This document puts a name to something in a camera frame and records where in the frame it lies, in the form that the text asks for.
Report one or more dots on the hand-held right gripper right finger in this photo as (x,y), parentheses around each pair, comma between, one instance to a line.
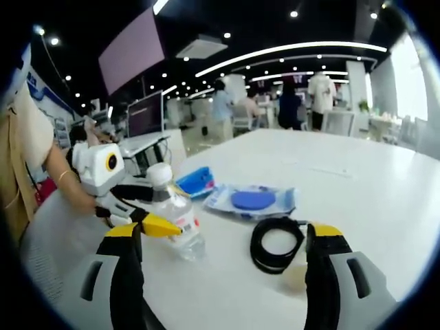
(326,275)

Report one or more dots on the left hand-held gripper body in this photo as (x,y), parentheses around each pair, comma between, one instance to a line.
(96,168)

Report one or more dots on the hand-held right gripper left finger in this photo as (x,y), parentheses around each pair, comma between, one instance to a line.
(123,275)

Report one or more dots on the white paper cup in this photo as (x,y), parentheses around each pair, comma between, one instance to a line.
(295,278)

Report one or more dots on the clear plastic bottle red label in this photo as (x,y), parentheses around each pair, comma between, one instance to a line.
(180,249)

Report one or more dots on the blue tissue packet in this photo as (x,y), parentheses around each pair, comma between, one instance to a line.
(196,182)

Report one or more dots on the white pouch with blue disc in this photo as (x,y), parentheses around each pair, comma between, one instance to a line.
(251,200)

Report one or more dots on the white tabletop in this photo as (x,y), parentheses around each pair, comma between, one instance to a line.
(343,223)

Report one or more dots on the person's left hand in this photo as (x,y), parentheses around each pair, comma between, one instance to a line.
(82,199)

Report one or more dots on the grey cloth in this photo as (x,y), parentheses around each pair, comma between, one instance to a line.
(51,268)

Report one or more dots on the person's white shirt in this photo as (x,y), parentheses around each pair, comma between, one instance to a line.
(34,127)

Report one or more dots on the person's tan garment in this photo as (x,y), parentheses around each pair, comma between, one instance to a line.
(13,172)

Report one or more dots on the ceiling air vent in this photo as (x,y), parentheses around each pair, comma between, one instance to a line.
(203,46)

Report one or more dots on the potted plant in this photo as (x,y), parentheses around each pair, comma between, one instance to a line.
(363,106)

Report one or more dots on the curved ceiling light strip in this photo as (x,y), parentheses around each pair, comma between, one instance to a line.
(292,47)

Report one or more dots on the blue white wall banner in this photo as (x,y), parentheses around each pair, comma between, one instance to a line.
(48,93)

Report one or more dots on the purple wall screen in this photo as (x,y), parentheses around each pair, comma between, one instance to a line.
(132,51)

